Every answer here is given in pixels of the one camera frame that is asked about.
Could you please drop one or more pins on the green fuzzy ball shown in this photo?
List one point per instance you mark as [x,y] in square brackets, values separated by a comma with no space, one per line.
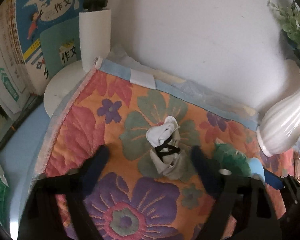
[231,159]

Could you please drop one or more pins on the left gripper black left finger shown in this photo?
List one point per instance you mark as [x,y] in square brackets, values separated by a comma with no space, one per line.
[41,218]

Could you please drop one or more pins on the blue cover book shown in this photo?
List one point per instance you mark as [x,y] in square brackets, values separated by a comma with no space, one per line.
[32,18]

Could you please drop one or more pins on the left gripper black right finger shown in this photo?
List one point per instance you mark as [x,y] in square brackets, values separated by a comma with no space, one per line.
[243,198]

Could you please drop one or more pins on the stack of books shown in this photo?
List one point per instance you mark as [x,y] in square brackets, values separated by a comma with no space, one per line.
[13,92]

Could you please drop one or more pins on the white lamp stand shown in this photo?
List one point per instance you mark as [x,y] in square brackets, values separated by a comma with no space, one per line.
[71,48]

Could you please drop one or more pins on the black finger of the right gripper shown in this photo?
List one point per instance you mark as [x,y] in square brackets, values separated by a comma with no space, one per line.
[273,180]

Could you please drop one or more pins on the floral woven table cloth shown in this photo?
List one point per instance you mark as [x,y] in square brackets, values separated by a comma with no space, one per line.
[131,200]

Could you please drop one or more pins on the blue artificial flowers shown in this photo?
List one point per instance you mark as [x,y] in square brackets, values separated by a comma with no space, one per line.
[288,18]

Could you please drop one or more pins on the white grey socks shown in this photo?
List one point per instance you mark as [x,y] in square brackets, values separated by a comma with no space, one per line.
[168,158]

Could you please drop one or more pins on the white ribbed ceramic vase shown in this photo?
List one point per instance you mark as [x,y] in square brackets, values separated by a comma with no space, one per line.
[279,129]

